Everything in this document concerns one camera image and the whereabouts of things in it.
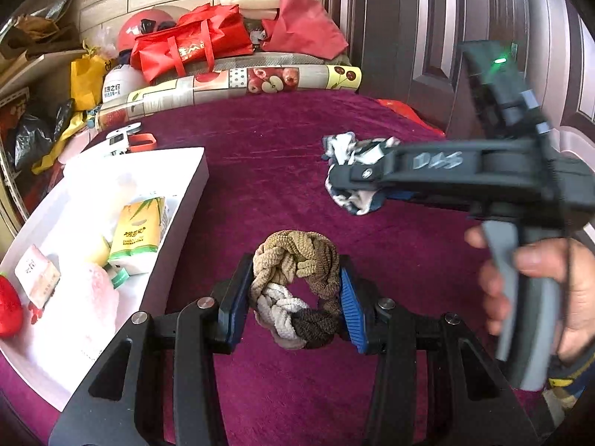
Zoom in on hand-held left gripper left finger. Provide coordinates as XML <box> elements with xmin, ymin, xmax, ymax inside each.
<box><xmin>49</xmin><ymin>253</ymin><xmax>255</xmax><ymax>446</ymax></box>

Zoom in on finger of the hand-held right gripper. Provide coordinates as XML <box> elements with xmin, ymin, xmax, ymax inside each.
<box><xmin>381</xmin><ymin>190</ymin><xmax>479</xmax><ymax>212</ymax></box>
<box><xmin>328</xmin><ymin>138</ymin><xmax>559</xmax><ymax>196</ymax></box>

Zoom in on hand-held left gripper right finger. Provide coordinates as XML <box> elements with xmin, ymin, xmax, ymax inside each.
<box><xmin>338</xmin><ymin>255</ymin><xmax>542</xmax><ymax>446</ymax></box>

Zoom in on brown beige braided scrunchie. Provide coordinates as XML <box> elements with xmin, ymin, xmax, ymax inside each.
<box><xmin>248</xmin><ymin>229</ymin><xmax>345</xmax><ymax>351</ymax></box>

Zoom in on white box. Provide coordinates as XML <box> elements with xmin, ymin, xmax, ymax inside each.
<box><xmin>0</xmin><ymin>146</ymin><xmax>209</xmax><ymax>412</ymax></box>

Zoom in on black white patterned cloth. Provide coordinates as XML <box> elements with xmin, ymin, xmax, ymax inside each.
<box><xmin>322</xmin><ymin>132</ymin><xmax>403</xmax><ymax>217</ymax></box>

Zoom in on yellow green tissue packet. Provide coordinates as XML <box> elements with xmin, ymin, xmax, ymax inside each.
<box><xmin>108</xmin><ymin>196</ymin><xmax>169</xmax><ymax>276</ymax></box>

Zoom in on pink fluffy plush toy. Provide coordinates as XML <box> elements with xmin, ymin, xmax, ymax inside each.
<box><xmin>56</xmin><ymin>260</ymin><xmax>128</xmax><ymax>335</ymax></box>

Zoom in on pink tissue packet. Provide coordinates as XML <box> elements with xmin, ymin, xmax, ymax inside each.
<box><xmin>14</xmin><ymin>244</ymin><xmax>62</xmax><ymax>311</ymax></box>

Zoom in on red apple plush toy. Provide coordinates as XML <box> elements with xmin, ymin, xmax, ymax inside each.
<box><xmin>0</xmin><ymin>273</ymin><xmax>24</xmax><ymax>339</ymax></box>

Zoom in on person's right hand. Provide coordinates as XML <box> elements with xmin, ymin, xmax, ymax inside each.
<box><xmin>465</xmin><ymin>225</ymin><xmax>595</xmax><ymax>368</ymax></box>

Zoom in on orange plastic bag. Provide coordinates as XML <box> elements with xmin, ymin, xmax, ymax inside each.
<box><xmin>376</xmin><ymin>98</ymin><xmax>447</xmax><ymax>138</ymax></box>

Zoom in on brown wooden door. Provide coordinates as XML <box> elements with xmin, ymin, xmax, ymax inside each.
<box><xmin>325</xmin><ymin>0</ymin><xmax>595</xmax><ymax>149</ymax></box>

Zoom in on magenta velvet tablecloth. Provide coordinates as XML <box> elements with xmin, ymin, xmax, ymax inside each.
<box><xmin>0</xmin><ymin>89</ymin><xmax>559</xmax><ymax>446</ymax></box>

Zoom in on fruit printed rolled mat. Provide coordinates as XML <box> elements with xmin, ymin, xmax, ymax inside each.
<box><xmin>95</xmin><ymin>64</ymin><xmax>362</xmax><ymax>133</ymax></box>

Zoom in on red cloth bag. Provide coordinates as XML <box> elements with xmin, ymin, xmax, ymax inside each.
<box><xmin>260</xmin><ymin>0</ymin><xmax>349</xmax><ymax>61</ymax></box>

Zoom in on white orange hand tool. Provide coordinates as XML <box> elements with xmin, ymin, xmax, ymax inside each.
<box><xmin>106</xmin><ymin>122</ymin><xmax>156</xmax><ymax>156</ymax></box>

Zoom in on white labelled jar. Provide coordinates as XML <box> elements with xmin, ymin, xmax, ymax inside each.
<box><xmin>101</xmin><ymin>62</ymin><xmax>135</xmax><ymax>105</ymax></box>

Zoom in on black plastic bag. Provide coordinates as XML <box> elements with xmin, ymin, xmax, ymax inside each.
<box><xmin>14</xmin><ymin>97</ymin><xmax>75</xmax><ymax>170</ymax></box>

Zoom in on red shopping bag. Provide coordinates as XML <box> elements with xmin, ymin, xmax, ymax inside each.
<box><xmin>129</xmin><ymin>4</ymin><xmax>254</xmax><ymax>85</ymax></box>

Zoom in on yellow bag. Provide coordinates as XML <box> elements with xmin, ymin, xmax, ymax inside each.
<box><xmin>70</xmin><ymin>46</ymin><xmax>115</xmax><ymax>112</ymax></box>

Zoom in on red helmet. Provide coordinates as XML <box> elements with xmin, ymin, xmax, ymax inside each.
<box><xmin>115</xmin><ymin>7</ymin><xmax>191</xmax><ymax>54</ymax></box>

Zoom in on brown cardboard pieces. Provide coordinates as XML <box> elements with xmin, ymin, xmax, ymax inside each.
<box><xmin>0</xmin><ymin>14</ymin><xmax>84</xmax><ymax>98</ymax></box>

